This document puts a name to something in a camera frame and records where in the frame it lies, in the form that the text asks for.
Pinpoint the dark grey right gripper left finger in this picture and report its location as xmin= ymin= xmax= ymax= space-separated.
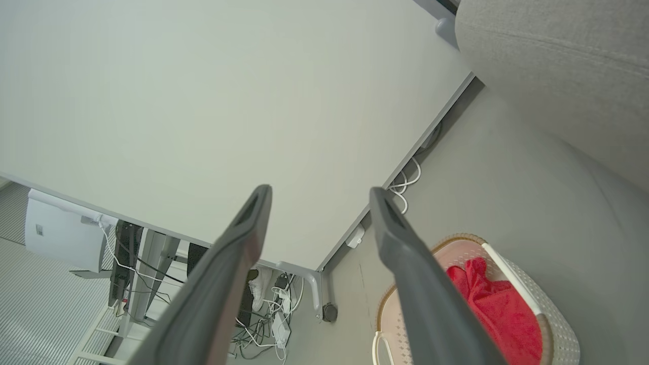
xmin=127 ymin=184 xmax=273 ymax=365

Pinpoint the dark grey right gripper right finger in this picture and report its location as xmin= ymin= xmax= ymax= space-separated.
xmin=369 ymin=187 xmax=509 ymax=365

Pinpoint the red t-shirt with white print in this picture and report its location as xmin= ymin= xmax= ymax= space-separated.
xmin=446 ymin=257 xmax=543 ymax=365

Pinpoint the grey fabric sofa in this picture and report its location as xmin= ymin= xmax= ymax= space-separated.
xmin=455 ymin=0 xmax=649 ymax=193

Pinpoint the white sneaker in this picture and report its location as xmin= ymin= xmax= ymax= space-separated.
xmin=248 ymin=267 xmax=273 ymax=312

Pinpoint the grey flat desk leg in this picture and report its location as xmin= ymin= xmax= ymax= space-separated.
xmin=128 ymin=228 xmax=181 ymax=326

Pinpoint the white power strip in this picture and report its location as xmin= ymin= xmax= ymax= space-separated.
xmin=271 ymin=311 xmax=293 ymax=349

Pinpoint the small white floor adapter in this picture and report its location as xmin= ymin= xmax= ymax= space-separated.
xmin=346 ymin=225 xmax=366 ymax=249

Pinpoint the black computer tower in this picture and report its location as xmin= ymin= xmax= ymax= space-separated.
xmin=108 ymin=220 xmax=143 ymax=308

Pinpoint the grey partition foot with caster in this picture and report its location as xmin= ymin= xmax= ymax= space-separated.
xmin=276 ymin=261 xmax=339 ymax=323

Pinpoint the white ladder-like rack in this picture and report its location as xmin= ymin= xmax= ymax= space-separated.
xmin=67 ymin=304 xmax=128 ymax=365

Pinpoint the cream perforated plastic laundry basket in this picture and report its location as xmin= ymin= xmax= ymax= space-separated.
xmin=372 ymin=233 xmax=581 ymax=365

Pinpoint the white box appliance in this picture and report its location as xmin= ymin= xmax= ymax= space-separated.
xmin=24 ymin=188 xmax=118 ymax=274

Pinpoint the large white partition panel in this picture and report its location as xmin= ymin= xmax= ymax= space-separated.
xmin=0 ymin=0 xmax=476 ymax=272

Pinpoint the tangle of black and white cables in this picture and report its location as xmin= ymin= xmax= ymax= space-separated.
xmin=229 ymin=273 xmax=306 ymax=363

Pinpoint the white coiled cable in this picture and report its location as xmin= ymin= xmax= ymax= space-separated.
xmin=387 ymin=156 xmax=422 ymax=214

